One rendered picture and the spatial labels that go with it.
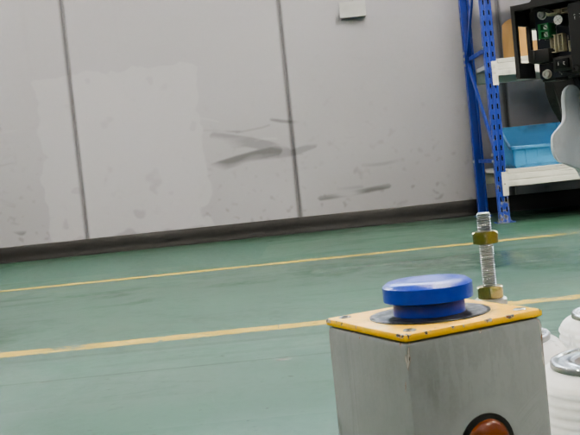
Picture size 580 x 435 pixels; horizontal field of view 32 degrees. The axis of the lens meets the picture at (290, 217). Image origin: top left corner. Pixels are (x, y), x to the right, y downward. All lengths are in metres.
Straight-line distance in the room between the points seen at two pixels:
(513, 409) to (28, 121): 5.44
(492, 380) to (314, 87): 5.23
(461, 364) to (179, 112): 5.27
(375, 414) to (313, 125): 5.20
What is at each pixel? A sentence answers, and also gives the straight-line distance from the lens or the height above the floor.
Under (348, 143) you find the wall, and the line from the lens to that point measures 5.63.
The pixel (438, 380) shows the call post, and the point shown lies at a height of 0.29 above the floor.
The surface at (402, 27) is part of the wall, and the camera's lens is 5.70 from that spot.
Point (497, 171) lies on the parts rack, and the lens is 4.97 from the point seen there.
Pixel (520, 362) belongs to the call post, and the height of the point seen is 0.29.
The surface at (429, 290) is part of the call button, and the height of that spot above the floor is 0.33.
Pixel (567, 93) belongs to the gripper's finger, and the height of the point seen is 0.42.
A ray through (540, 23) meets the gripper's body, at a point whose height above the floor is 0.47.
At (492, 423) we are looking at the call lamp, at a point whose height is 0.27.
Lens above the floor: 0.39
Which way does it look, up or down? 3 degrees down
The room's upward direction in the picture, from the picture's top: 6 degrees counter-clockwise
